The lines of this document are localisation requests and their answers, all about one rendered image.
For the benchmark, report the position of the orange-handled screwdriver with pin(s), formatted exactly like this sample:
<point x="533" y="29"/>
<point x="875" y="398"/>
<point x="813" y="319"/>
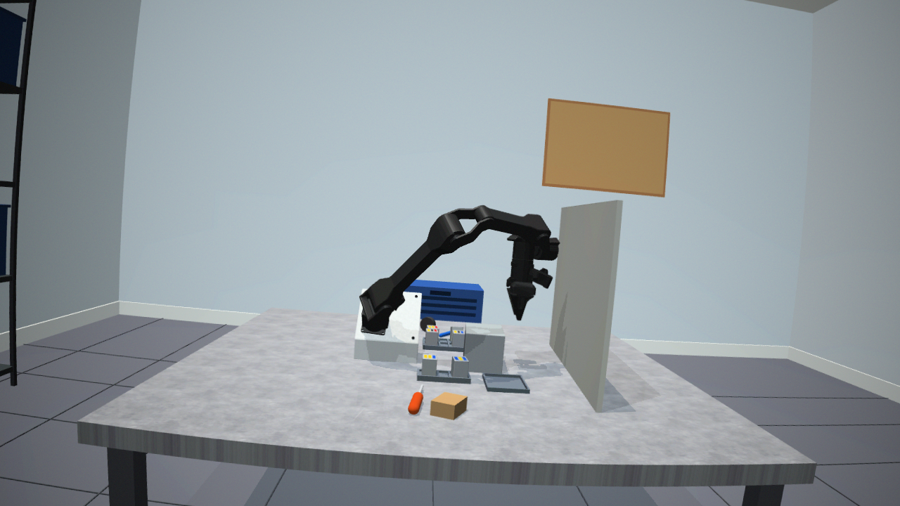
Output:
<point x="416" y="401"/>

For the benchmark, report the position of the tan cardboard box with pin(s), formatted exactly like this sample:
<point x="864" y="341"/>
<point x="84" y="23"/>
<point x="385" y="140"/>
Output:
<point x="448" y="405"/>

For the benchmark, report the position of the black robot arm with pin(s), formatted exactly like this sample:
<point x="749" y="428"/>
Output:
<point x="531" y="238"/>

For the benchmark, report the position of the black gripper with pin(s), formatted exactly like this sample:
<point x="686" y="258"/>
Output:
<point x="521" y="289"/>

